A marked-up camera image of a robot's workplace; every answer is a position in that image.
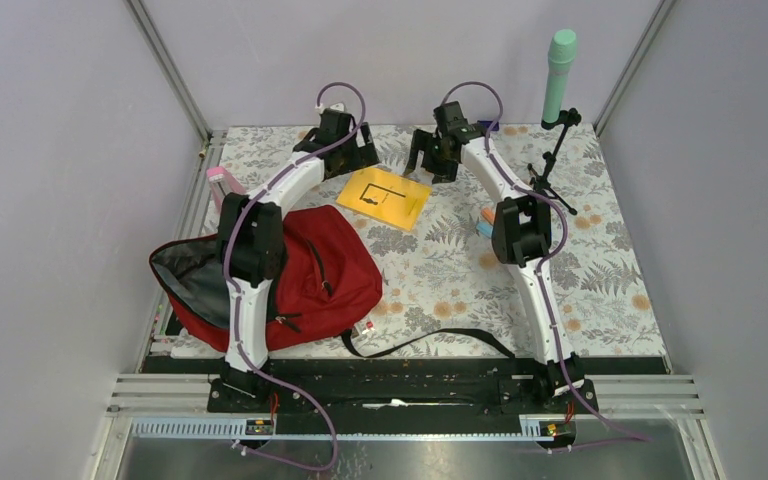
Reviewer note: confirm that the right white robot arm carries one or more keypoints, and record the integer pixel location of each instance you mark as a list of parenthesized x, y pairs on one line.
[(521, 236)]

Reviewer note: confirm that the pink metronome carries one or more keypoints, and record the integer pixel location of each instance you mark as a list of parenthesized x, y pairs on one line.
[(221, 183)]

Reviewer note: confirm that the orange highlighter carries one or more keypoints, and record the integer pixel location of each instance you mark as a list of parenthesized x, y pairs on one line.
[(488, 215)]

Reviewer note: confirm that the black tripod mic stand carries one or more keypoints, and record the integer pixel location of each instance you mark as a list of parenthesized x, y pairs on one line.
[(539, 181)]

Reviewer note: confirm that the small blue box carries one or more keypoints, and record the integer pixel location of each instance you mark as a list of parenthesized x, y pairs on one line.
[(489, 125)]

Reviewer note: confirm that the floral table mat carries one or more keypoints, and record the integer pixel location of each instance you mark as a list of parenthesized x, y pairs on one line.
[(443, 273)]

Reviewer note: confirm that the small white card pack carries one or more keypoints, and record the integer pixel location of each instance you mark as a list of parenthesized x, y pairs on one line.
[(362, 329)]

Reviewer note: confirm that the green microphone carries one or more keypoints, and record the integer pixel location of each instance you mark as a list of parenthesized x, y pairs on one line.
[(561, 54)]

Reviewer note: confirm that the blue highlighter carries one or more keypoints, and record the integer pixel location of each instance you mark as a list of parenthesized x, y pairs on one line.
[(484, 229)]

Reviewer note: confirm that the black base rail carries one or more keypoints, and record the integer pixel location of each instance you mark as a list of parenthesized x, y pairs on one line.
[(310, 398)]

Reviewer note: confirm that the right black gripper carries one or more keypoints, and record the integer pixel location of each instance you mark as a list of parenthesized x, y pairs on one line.
[(421, 141)]

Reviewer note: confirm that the yellow notebook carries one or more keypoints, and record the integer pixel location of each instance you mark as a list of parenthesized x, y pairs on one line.
[(384, 196)]

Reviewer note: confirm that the red backpack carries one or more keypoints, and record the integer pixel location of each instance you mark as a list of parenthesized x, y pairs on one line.
[(327, 284)]

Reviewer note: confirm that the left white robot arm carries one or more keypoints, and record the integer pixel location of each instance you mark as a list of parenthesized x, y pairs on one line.
[(251, 237)]

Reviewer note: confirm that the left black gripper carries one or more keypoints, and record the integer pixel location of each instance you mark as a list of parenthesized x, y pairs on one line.
[(362, 156)]

